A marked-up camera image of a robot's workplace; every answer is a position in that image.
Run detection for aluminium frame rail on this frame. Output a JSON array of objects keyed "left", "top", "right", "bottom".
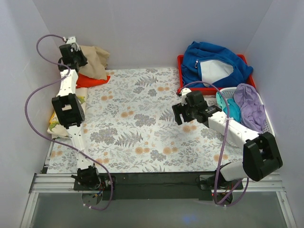
[{"left": 20, "top": 173, "right": 79, "bottom": 228}]

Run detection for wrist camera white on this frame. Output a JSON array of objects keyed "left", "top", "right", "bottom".
[
  {"left": 177, "top": 88, "right": 191, "bottom": 105},
  {"left": 62, "top": 36, "right": 76, "bottom": 45}
]

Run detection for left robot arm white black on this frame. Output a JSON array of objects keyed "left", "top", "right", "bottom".
[{"left": 52, "top": 41, "right": 101, "bottom": 190}]

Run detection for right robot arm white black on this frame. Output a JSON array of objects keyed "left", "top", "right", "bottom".
[{"left": 172, "top": 88, "right": 283, "bottom": 189}]

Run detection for white perforated laundry basket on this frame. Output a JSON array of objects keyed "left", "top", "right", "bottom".
[{"left": 209, "top": 87, "right": 275, "bottom": 149}]

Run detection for floral table cloth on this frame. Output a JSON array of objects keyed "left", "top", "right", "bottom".
[{"left": 45, "top": 67, "right": 250, "bottom": 173}]

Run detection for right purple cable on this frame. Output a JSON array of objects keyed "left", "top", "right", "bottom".
[{"left": 178, "top": 81, "right": 250, "bottom": 206}]

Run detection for blue white hoodie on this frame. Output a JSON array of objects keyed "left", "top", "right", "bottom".
[{"left": 180, "top": 41, "right": 253, "bottom": 88}]

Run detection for teal t shirt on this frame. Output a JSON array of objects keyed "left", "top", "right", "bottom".
[{"left": 216, "top": 92, "right": 241, "bottom": 123}]

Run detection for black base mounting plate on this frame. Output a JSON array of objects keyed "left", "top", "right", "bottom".
[{"left": 73, "top": 172, "right": 243, "bottom": 202}]

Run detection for beige t shirt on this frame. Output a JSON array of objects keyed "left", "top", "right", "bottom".
[{"left": 79, "top": 46, "right": 110, "bottom": 80}]

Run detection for orange folded t shirt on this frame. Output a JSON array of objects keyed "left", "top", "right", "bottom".
[{"left": 76, "top": 74, "right": 110, "bottom": 88}]

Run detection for dinosaur print folded t shirt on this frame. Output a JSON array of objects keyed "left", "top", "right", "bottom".
[{"left": 47, "top": 88, "right": 87, "bottom": 138}]

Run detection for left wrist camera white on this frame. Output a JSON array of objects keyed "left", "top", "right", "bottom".
[{"left": 62, "top": 36, "right": 76, "bottom": 45}]

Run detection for purple t shirt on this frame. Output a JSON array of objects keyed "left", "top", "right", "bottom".
[{"left": 234, "top": 84, "right": 266, "bottom": 133}]

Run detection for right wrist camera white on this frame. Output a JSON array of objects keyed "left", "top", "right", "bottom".
[{"left": 177, "top": 88, "right": 191, "bottom": 105}]

